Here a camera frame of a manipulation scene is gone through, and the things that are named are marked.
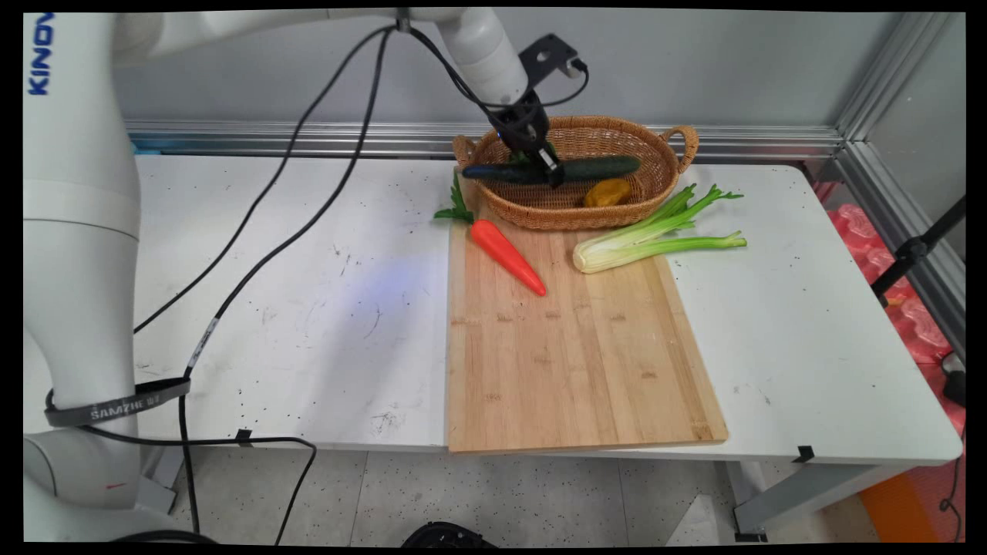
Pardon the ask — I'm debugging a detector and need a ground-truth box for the dark green cucumber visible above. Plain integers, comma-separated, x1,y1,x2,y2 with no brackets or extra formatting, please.
461,155,642,186

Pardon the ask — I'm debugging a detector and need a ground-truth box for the green bell pepper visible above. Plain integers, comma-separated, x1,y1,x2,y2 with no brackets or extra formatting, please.
507,141,558,166

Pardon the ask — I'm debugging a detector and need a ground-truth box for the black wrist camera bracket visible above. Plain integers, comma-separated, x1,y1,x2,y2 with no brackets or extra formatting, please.
518,33,584,87

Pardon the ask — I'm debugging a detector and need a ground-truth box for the pink bubble wrap sheet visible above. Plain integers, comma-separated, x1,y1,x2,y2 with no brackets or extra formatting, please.
811,182,966,432

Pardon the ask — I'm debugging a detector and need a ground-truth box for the woven wicker basket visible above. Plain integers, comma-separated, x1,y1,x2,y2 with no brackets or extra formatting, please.
453,116,700,232

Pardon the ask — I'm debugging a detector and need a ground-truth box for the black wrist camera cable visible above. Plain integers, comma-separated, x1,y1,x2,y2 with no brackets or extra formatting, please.
405,25,591,110

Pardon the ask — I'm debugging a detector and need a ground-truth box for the bamboo cutting board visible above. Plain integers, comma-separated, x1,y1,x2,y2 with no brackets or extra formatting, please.
446,182,729,454

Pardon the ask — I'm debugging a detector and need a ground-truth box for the black power adapter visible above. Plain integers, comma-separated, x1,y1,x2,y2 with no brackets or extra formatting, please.
941,353,966,408

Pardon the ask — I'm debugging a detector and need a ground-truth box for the grey SAMZHE cable strap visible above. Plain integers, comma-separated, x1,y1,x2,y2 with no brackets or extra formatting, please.
44,377,192,429

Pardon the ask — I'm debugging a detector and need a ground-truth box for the black tripod stand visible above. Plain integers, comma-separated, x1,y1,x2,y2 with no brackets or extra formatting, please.
870,196,966,309

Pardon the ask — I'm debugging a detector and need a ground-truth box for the green celery stalk bunch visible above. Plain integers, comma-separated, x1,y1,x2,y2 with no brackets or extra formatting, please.
572,183,748,275

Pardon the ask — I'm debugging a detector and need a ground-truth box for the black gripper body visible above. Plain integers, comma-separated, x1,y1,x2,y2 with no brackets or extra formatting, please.
492,89,553,153

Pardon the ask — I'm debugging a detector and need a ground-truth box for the orange toy carrot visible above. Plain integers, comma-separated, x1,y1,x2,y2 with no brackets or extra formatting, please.
433,171,548,298

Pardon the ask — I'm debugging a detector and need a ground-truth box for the orange floor mat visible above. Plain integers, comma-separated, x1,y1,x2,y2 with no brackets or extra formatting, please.
857,461,966,543

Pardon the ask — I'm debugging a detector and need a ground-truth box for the slanted aluminium frame rail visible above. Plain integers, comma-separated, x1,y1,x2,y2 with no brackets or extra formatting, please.
835,141,966,362

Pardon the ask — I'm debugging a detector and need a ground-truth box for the horizontal aluminium frame rail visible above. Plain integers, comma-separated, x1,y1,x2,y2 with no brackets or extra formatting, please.
123,118,845,163

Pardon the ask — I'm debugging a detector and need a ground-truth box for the thin black cable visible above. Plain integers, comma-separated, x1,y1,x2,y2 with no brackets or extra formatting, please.
133,23,398,335

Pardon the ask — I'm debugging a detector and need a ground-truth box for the upright aluminium frame post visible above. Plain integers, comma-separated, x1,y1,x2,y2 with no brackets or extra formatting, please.
835,12,957,142

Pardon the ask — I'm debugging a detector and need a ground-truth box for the black round object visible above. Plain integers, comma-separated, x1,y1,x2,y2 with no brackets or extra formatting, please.
401,521,498,548

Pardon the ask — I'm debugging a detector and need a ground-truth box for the yellow bell pepper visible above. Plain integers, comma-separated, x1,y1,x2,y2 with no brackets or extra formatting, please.
583,177,632,209

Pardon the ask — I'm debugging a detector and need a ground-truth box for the black cable with white label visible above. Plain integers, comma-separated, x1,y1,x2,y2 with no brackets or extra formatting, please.
177,27,390,537

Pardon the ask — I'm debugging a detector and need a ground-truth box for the grey table leg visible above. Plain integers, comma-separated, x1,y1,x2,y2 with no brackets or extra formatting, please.
140,445,186,516
725,461,918,543

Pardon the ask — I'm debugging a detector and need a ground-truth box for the black looping cable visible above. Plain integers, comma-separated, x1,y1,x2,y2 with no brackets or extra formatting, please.
46,389,318,546

